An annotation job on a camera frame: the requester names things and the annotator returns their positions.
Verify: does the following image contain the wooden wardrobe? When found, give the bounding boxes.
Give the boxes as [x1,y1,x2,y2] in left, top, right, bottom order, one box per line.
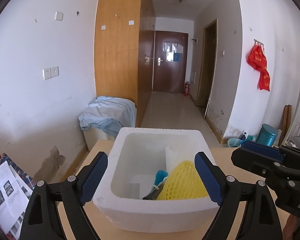
[94,0,155,126]

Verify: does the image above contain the grey sock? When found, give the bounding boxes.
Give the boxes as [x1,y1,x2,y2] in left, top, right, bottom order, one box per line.
[143,189,161,200]

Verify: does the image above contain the yellow foam fruit net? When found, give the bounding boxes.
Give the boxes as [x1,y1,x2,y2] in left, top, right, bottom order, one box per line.
[157,160,208,200]

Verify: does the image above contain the red fire extinguisher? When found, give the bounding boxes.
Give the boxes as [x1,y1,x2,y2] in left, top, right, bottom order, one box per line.
[184,82,190,96]

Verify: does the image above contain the white styrofoam box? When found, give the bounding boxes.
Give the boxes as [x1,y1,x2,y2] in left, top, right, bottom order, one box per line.
[93,127,218,233]

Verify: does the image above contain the blue face mask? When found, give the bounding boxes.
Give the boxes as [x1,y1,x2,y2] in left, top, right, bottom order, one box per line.
[152,170,168,189]

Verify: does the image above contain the blue sheet covered bin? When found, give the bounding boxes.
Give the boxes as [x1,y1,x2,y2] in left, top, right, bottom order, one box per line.
[78,96,137,150]

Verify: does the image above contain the teal metal canister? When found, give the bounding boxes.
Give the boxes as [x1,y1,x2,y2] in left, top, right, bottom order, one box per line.
[256,124,278,146]

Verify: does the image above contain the wall light switch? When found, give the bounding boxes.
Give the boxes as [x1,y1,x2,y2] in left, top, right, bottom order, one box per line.
[55,11,63,21]

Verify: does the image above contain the double wall socket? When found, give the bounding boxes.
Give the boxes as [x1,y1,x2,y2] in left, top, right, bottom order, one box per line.
[43,66,59,80]

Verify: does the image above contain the side room door frame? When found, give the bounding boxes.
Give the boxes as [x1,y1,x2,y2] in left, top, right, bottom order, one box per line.
[197,20,217,107]

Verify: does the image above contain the printed paper magazine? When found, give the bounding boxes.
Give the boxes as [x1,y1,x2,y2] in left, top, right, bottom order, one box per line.
[0,153,34,239]

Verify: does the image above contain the red hanging bags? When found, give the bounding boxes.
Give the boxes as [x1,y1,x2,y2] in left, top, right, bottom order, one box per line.
[247,43,270,92]

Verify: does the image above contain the dark brown entrance door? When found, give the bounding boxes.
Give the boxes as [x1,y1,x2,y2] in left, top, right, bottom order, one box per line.
[153,31,189,94]

